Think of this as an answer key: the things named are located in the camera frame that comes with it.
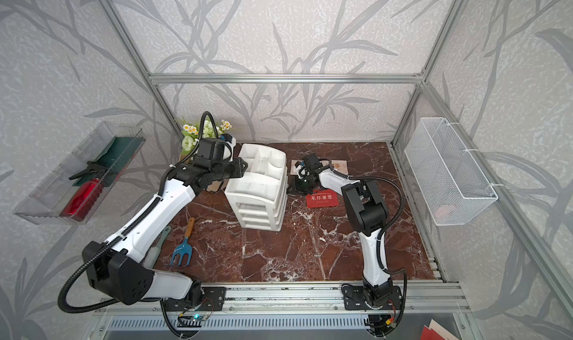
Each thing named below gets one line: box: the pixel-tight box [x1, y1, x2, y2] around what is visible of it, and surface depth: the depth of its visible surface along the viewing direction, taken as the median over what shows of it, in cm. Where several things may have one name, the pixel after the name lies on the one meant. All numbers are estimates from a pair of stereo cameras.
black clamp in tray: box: [68, 161, 109, 180], surface depth 67 cm
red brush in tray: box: [59, 178, 104, 223], surface depth 60 cm
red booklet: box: [420, 318, 461, 340], surface depth 69 cm
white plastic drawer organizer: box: [224, 143, 288, 232], surface depth 81 cm
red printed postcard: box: [305, 188, 340, 209], surface depth 101 cm
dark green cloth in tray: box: [71, 136, 146, 187], surface depth 70 cm
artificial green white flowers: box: [180, 119, 233, 155], surface depth 84 cm
